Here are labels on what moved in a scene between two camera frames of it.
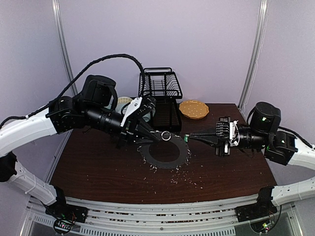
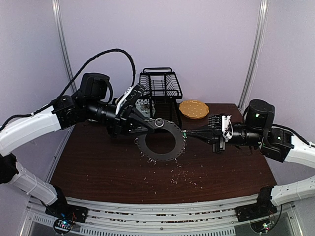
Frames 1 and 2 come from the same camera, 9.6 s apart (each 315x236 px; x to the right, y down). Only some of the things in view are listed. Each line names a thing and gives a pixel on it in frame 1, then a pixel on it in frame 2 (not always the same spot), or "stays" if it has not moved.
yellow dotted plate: (194, 109) stays
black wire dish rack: (161, 84) stays
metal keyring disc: (181, 160) -> (180, 142)
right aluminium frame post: (256, 53) stays
